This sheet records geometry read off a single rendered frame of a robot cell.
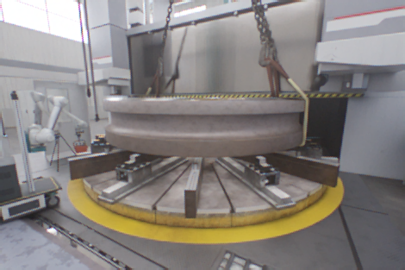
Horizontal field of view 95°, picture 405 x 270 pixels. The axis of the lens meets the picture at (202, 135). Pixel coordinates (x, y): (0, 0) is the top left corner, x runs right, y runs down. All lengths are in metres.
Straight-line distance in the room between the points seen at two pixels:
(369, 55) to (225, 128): 2.23
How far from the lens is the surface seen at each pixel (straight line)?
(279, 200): 2.81
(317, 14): 5.74
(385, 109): 5.69
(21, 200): 3.90
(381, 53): 3.67
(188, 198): 2.36
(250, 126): 3.18
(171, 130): 3.08
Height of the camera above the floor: 1.74
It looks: 11 degrees down
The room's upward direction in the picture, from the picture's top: straight up
